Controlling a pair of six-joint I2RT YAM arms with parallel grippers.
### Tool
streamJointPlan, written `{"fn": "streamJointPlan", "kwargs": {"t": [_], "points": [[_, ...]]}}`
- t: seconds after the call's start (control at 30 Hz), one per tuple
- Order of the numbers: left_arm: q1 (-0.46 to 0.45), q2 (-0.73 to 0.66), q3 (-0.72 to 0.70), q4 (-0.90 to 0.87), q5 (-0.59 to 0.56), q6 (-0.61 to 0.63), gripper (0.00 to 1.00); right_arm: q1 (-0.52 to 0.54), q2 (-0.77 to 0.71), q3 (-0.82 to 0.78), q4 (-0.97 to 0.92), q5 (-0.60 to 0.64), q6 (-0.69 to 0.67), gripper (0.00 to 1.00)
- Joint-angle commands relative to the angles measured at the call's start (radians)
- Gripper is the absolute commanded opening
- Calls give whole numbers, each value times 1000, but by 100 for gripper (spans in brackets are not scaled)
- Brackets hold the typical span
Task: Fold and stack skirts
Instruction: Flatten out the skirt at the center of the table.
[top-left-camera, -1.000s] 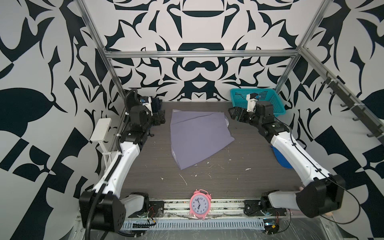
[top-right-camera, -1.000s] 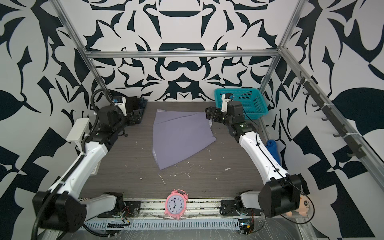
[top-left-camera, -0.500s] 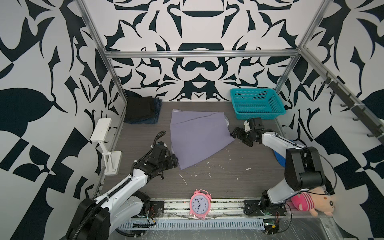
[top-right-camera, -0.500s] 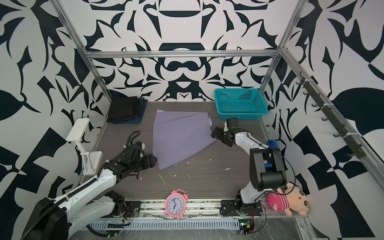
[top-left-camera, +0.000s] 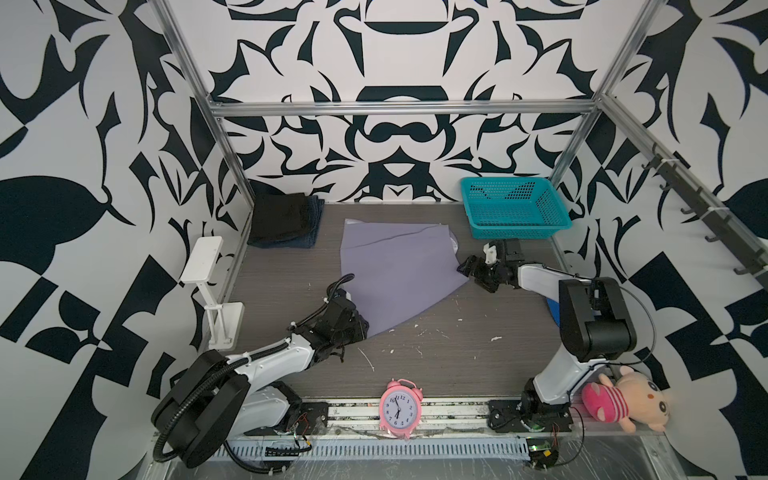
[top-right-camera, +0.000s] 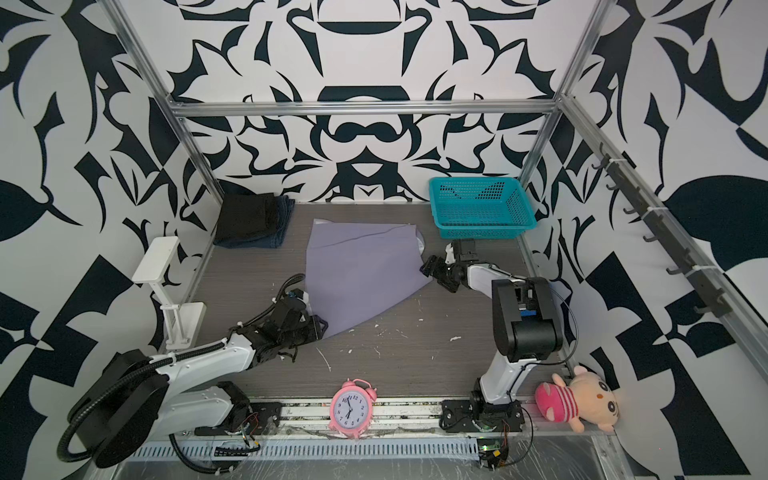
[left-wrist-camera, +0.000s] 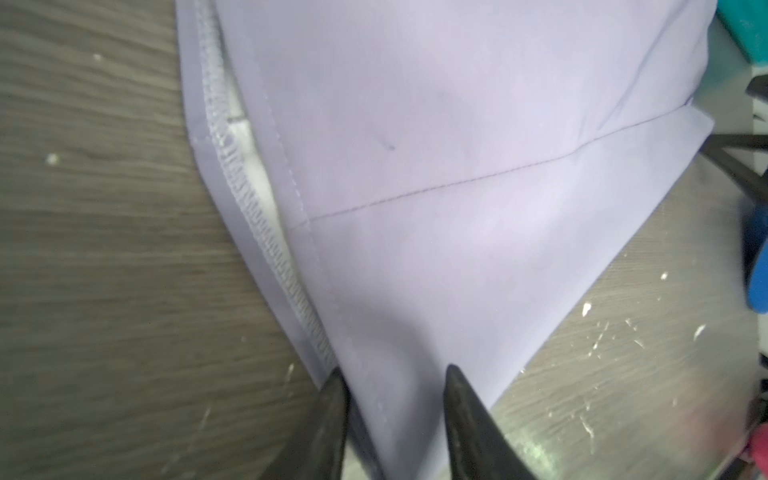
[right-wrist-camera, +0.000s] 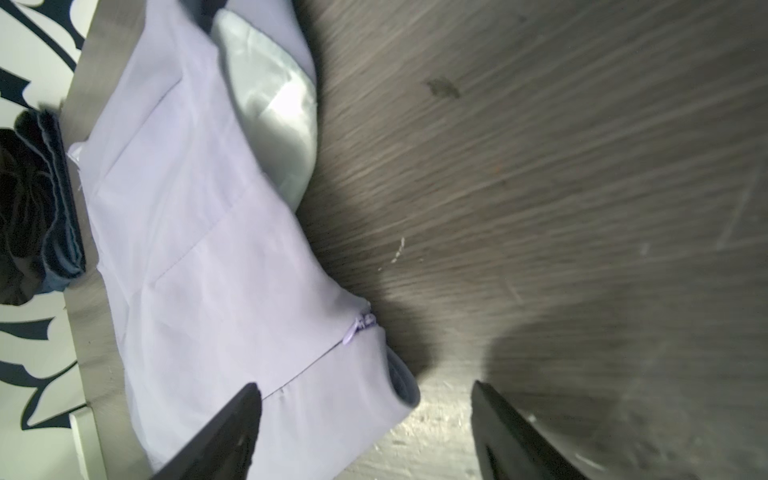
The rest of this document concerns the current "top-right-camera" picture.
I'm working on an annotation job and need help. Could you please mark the black garment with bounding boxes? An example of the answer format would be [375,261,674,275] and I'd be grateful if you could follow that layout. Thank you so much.
[214,194,279,245]

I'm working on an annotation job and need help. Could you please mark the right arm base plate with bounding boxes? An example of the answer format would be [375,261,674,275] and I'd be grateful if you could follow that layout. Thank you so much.
[438,400,525,433]

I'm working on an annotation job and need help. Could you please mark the white box on stand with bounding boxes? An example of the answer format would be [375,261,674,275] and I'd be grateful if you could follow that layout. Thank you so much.
[131,235,206,352]

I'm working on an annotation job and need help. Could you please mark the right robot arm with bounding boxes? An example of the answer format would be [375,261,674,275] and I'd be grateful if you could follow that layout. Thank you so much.
[420,240,564,433]

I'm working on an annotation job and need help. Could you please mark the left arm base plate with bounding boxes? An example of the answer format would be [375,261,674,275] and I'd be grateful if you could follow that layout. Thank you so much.
[194,402,283,436]

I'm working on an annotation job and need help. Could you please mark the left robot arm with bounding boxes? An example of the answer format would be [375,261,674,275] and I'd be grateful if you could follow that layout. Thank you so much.
[56,290,328,468]

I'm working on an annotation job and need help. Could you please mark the small green circuit board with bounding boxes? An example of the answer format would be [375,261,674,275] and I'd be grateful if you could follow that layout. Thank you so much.
[478,438,509,470]

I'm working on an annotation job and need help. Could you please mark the pink plush pig toy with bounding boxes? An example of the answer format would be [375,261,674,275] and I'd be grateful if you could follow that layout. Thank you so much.
[534,366,619,433]

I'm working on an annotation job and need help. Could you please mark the dark blue denim skirt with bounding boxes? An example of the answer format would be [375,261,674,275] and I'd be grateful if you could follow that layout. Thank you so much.
[213,194,295,249]

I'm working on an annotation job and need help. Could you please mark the black corrugated cable hose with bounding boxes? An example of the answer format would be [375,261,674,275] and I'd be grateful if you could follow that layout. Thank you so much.
[56,272,307,476]

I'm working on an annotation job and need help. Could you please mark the lavender garment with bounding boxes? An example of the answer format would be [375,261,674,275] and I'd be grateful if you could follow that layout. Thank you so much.
[305,219,430,338]

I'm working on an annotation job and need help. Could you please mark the white slotted cable duct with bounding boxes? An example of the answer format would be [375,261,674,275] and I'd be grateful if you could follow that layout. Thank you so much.
[128,437,481,463]

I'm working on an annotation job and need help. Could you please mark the teal plastic basket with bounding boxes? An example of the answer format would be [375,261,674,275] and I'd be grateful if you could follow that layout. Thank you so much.
[429,177,537,240]

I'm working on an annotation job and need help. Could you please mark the black coat hook rail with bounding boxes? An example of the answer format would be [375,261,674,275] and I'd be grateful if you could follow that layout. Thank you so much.
[594,142,735,318]

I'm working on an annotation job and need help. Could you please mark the pink alarm clock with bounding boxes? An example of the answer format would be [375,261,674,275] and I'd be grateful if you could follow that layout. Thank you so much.
[328,379,377,440]

